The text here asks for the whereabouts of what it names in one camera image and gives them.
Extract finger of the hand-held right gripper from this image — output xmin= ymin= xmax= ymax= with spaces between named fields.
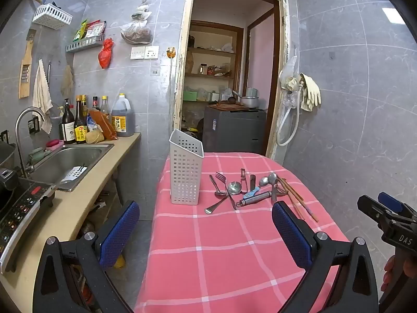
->
xmin=357 ymin=195 xmax=397 ymax=227
xmin=377 ymin=191 xmax=417 ymax=218

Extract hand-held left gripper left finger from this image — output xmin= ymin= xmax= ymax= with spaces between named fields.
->
xmin=33 ymin=200 xmax=140 ymax=313

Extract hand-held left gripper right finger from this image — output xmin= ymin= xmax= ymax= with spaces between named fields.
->
xmin=271 ymin=201 xmax=380 ymax=313

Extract wooden chopstick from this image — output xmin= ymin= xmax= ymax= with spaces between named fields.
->
xmin=279 ymin=178 xmax=319 ymax=223
xmin=276 ymin=175 xmax=304 ymax=202
xmin=283 ymin=186 xmax=306 ymax=220

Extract steel-handled peeler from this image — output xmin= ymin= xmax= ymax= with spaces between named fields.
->
xmin=235 ymin=191 xmax=272 ymax=208

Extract large steel spoon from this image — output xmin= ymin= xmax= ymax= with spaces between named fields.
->
xmin=268 ymin=172 xmax=279 ymax=204

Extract blue-handled spoon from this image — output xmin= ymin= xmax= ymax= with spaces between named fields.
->
xmin=243 ymin=177 xmax=269 ymax=199

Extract small steel ladle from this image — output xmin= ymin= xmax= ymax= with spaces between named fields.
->
xmin=205 ymin=182 xmax=241 ymax=215

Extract white perforated utensil holder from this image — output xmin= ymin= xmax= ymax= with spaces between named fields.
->
xmin=169 ymin=129 xmax=204 ymax=205

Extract steel fork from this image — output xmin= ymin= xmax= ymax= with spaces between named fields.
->
xmin=215 ymin=172 xmax=238 ymax=210

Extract small steel spoon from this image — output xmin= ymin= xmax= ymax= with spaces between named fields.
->
xmin=209 ymin=174 xmax=226 ymax=197

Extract person's right hand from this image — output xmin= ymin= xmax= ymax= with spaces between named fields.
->
xmin=381 ymin=254 xmax=397 ymax=292

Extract beige kitchen counter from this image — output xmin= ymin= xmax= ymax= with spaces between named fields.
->
xmin=0 ymin=132 xmax=141 ymax=313

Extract pink checked tablecloth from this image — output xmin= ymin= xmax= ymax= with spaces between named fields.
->
xmin=134 ymin=152 xmax=351 ymax=313

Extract white slotted sink strainer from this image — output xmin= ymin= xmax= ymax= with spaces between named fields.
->
xmin=60 ymin=166 xmax=88 ymax=183

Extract steel sink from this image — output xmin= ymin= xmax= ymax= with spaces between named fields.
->
xmin=24 ymin=143 xmax=115 ymax=192

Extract beige loofah scrubber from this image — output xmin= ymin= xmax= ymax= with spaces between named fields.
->
xmin=85 ymin=128 xmax=105 ymax=144

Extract black induction cooker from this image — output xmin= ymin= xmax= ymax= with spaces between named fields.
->
xmin=0 ymin=168 xmax=56 ymax=273

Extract orange food packet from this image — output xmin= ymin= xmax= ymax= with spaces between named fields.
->
xmin=88 ymin=109 xmax=118 ymax=141

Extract green cup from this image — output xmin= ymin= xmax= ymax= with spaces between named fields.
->
xmin=28 ymin=147 xmax=46 ymax=165

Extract large cooking oil jug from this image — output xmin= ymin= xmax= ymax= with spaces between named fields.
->
xmin=111 ymin=93 xmax=135 ymax=137

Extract yellow-label soy sauce bottle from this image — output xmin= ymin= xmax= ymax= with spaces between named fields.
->
xmin=74 ymin=95 xmax=88 ymax=144

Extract dark pump bottle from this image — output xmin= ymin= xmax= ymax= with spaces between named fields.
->
xmin=60 ymin=98 xmax=76 ymax=144

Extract cream rubber gloves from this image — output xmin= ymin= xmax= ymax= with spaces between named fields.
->
xmin=295 ymin=73 xmax=321 ymax=111

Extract aluminium pot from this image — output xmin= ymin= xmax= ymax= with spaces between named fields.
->
xmin=232 ymin=91 xmax=260 ymax=109

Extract wooden cutting board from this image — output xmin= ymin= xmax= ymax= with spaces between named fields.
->
xmin=208 ymin=102 xmax=250 ymax=111

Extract steel faucet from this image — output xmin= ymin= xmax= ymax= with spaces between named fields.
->
xmin=15 ymin=106 xmax=46 ymax=178

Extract beige hanging towel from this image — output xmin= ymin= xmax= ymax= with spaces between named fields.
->
xmin=32 ymin=59 xmax=53 ymax=134

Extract clear hanging plastic bag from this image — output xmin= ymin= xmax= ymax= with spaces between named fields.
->
xmin=279 ymin=55 xmax=298 ymax=90

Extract beige hanging net cloth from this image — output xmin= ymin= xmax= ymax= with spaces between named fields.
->
xmin=61 ymin=64 xmax=75 ymax=98

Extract wooden shelf unit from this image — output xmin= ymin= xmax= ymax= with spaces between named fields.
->
xmin=182 ymin=21 xmax=244 ymax=131

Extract red plastic bag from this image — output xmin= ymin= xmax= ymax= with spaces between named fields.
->
xmin=98 ymin=38 xmax=114 ymax=70

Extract wooden grater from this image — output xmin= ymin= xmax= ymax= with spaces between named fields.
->
xmin=18 ymin=38 xmax=34 ymax=99

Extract clear bag of dried goods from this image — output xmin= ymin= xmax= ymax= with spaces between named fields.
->
xmin=120 ymin=0 xmax=153 ymax=44

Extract red snack packets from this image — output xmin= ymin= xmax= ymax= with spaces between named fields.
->
xmin=85 ymin=20 xmax=107 ymax=38

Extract green snack packet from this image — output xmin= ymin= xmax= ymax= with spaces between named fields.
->
xmin=72 ymin=19 xmax=88 ymax=42

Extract white hose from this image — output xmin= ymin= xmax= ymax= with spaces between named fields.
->
xmin=276 ymin=78 xmax=307 ymax=147

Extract white power cable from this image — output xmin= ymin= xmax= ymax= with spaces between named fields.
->
xmin=168 ymin=59 xmax=174 ymax=133

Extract wooden door frame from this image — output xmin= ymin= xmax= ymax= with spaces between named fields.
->
xmin=172 ymin=0 xmax=290 ymax=160

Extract grey wall shelf rack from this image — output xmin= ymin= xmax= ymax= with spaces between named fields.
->
xmin=65 ymin=36 xmax=105 ymax=53

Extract white wall basket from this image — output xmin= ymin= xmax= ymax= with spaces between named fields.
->
xmin=32 ymin=3 xmax=73 ymax=26

